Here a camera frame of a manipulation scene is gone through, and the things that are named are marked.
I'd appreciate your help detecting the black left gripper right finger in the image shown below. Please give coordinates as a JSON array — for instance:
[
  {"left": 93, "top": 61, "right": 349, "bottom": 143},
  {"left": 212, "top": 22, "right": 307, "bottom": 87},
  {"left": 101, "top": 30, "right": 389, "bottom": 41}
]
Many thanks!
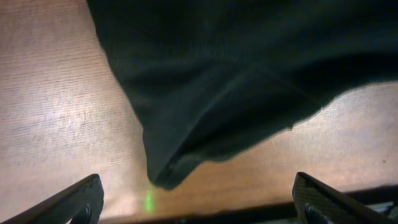
[{"left": 292, "top": 172, "right": 397, "bottom": 224}]

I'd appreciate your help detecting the black t-shirt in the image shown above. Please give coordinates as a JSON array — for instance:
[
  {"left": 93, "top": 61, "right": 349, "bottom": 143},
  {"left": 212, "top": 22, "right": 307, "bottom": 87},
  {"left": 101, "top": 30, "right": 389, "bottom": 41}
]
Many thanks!
[{"left": 88, "top": 0, "right": 397, "bottom": 190}]

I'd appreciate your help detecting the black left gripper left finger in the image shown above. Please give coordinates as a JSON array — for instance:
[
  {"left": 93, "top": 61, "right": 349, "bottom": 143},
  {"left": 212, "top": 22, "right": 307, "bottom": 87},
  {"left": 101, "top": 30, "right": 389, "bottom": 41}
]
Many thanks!
[{"left": 3, "top": 174, "right": 104, "bottom": 224}]

